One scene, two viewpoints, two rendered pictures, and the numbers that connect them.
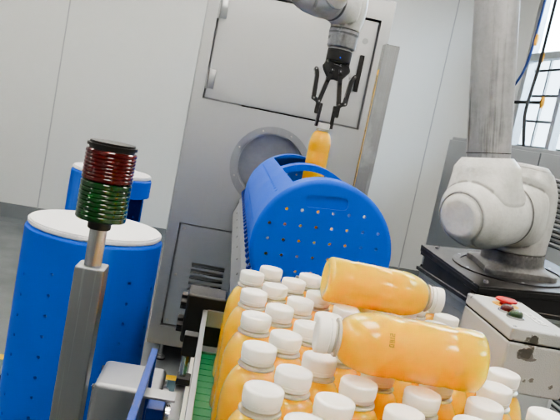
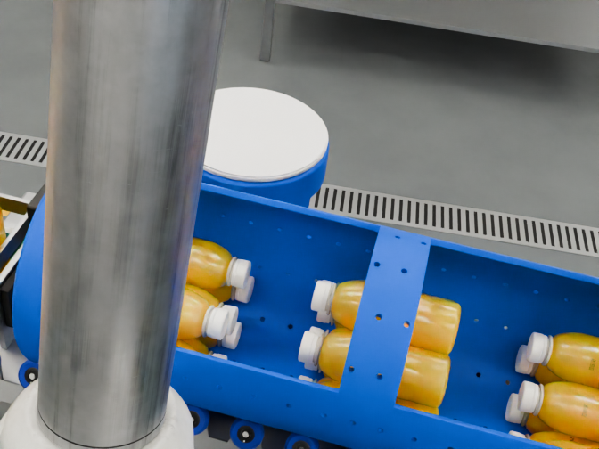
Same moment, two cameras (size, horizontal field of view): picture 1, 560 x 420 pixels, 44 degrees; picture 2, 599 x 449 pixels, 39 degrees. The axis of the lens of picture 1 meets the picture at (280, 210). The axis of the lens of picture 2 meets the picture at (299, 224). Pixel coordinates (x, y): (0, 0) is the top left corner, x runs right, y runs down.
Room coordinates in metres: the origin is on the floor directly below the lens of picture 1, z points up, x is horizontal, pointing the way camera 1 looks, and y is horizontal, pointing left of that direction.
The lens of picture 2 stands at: (1.85, -0.81, 1.91)
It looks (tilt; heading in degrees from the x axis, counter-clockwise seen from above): 41 degrees down; 104
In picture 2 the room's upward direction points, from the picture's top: 8 degrees clockwise
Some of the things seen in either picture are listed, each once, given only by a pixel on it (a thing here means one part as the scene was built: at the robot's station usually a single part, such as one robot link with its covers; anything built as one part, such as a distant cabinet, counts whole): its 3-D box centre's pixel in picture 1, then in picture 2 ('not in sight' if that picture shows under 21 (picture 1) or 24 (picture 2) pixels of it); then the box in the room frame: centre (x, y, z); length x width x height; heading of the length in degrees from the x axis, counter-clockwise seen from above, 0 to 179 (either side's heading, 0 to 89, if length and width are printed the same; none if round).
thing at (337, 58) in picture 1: (337, 65); not in sight; (2.14, -0.08, 1.52); 0.08 x 0.07 x 0.09; 95
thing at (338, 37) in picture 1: (342, 40); not in sight; (2.14, -0.08, 1.60); 0.09 x 0.09 x 0.06
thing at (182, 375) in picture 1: (187, 357); not in sight; (1.05, 0.10, 0.94); 0.03 x 0.02 x 0.08; 5
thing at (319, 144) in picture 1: (317, 155); not in sight; (2.13, -0.08, 1.25); 0.07 x 0.07 x 0.17
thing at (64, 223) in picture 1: (96, 227); (250, 131); (1.45, 0.38, 1.03); 0.28 x 0.28 x 0.01
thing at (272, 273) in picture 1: (271, 272); not in sight; (1.16, -0.01, 1.07); 0.04 x 0.04 x 0.02
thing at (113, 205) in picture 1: (103, 200); not in sight; (0.87, 0.22, 1.18); 0.06 x 0.06 x 0.05
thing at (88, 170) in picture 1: (109, 165); not in sight; (0.87, 0.22, 1.23); 0.06 x 0.06 x 0.04
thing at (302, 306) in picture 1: (299, 305); not in sight; (0.99, -0.06, 1.07); 0.04 x 0.04 x 0.02
